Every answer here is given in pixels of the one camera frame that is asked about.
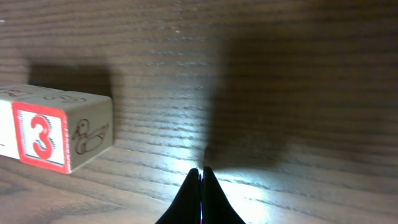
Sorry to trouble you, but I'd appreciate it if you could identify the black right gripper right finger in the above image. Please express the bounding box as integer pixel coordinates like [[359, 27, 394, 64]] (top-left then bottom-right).
[[200, 166, 245, 224]]

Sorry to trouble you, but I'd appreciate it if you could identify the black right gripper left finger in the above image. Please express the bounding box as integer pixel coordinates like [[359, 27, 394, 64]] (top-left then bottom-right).
[[155, 168, 201, 224]]

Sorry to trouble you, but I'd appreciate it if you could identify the red 3 wooden block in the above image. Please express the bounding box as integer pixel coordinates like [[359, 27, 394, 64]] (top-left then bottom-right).
[[12, 91, 114, 174]]

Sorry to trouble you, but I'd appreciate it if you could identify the plain yellowish wooden block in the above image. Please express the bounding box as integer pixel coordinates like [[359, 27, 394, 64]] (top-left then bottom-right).
[[1, 85, 59, 159]]

